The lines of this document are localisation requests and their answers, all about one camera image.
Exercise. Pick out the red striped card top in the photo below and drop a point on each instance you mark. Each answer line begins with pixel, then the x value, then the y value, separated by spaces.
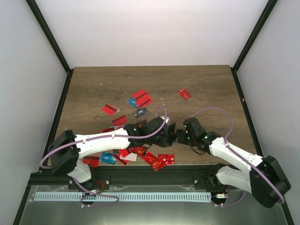
pixel 140 94

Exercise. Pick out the blue card under red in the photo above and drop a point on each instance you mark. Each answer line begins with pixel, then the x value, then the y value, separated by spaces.
pixel 132 102

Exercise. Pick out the black frame post right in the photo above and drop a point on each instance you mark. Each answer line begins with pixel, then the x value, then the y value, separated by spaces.
pixel 254 33

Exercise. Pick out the red striped card left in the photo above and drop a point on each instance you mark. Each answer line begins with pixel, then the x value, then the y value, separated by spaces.
pixel 110 110

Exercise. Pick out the red VIP card left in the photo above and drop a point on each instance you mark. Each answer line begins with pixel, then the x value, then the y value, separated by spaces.
pixel 107 130

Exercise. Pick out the red VIP card front right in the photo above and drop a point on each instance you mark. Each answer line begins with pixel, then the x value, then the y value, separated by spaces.
pixel 170 158

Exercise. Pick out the black frame post left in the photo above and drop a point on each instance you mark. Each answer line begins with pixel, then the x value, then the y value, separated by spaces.
pixel 48 34

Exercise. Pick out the red card front left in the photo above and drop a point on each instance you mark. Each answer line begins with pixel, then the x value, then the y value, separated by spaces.
pixel 92 161

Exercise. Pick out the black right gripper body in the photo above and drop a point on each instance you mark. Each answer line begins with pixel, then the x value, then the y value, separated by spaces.
pixel 186 141

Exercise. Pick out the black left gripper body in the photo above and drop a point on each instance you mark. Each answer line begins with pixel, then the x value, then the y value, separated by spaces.
pixel 160 142

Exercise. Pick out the light blue slotted cable duct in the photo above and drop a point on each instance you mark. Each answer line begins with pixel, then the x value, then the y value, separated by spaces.
pixel 124 197

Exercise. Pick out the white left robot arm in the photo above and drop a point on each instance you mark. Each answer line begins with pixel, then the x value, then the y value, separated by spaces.
pixel 68 149

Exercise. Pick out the blue card front left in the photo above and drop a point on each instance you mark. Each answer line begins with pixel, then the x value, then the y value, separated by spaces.
pixel 108 158

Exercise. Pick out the black front frame rail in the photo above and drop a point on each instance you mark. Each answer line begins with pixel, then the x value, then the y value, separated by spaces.
pixel 200 177

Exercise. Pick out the black VIP card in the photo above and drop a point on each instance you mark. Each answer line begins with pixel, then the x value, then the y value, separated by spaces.
pixel 140 112

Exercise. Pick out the black frame post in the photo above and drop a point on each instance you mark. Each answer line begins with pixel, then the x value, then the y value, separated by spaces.
pixel 254 33
pixel 48 34

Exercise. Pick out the red striped card middle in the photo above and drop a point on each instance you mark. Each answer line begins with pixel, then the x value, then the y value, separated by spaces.
pixel 121 120

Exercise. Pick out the black card holder wallet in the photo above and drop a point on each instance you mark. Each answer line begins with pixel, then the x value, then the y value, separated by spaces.
pixel 170 136

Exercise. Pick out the lone red VIP card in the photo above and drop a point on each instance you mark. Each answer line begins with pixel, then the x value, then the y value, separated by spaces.
pixel 184 94

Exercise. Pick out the red striped card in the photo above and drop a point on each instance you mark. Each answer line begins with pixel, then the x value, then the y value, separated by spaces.
pixel 110 110
pixel 140 94
pixel 143 101
pixel 121 120

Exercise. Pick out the white card front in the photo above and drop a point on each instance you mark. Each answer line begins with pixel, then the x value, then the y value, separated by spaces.
pixel 129 157

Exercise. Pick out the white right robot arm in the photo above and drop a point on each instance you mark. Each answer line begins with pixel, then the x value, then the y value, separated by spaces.
pixel 263 177

